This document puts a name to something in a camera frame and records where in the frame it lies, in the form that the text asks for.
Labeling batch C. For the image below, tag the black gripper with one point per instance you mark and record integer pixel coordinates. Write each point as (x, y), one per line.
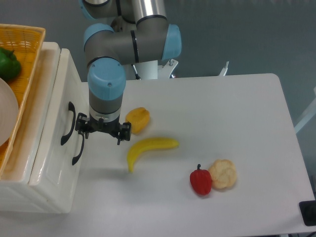
(84, 126)

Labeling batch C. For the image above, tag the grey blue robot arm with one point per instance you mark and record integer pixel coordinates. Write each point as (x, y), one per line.
(107, 51)

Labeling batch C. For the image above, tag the white drawer cabinet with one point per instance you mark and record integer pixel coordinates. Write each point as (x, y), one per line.
(15, 192)

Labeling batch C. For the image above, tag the yellow bell pepper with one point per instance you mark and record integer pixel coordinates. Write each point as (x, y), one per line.
(139, 119)

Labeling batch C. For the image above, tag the yellow banana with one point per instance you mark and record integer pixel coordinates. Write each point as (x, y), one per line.
(148, 144)

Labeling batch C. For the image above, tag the beige round plate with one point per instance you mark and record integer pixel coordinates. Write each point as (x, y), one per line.
(8, 111)

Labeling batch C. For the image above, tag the red bell pepper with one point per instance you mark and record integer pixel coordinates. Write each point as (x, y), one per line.
(200, 180)

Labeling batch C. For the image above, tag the green bell pepper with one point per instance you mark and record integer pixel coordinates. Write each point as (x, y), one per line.
(10, 67)

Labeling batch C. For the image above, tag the orange woven basket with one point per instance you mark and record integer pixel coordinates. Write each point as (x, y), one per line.
(26, 41)

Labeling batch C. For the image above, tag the round bread roll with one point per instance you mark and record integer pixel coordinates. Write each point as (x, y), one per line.
(223, 174)

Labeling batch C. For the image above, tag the black device at edge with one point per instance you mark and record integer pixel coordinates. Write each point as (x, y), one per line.
(308, 212)

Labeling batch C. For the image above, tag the black top drawer handle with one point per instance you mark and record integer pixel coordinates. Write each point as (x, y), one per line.
(70, 124)

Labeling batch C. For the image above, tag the black drawer handle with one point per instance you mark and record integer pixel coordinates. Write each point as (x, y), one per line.
(76, 158)
(70, 124)

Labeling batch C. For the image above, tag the black lower drawer handle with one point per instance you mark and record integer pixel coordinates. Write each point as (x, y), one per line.
(76, 158)

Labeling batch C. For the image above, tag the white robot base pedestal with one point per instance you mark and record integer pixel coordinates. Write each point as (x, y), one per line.
(146, 70)

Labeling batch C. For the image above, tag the white table frame bracket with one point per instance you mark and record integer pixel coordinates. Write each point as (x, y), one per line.
(167, 71)

